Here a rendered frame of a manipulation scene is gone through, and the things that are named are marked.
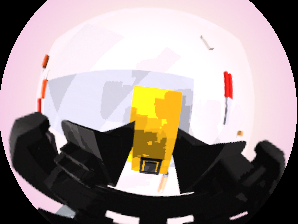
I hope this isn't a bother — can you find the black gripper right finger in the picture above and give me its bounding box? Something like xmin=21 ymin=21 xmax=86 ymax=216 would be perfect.
xmin=172 ymin=129 xmax=247 ymax=194

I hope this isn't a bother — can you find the grey and brown panel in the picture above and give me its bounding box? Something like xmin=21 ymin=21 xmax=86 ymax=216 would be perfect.
xmin=43 ymin=69 xmax=194 ymax=136

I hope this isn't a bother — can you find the awl with orange-red handle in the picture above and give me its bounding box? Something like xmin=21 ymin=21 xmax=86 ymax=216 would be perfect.
xmin=41 ymin=67 xmax=49 ymax=99
xmin=43 ymin=55 xmax=51 ymax=68

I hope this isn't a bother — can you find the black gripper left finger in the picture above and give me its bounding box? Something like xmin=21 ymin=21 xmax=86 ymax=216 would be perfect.
xmin=61 ymin=119 xmax=136 ymax=188

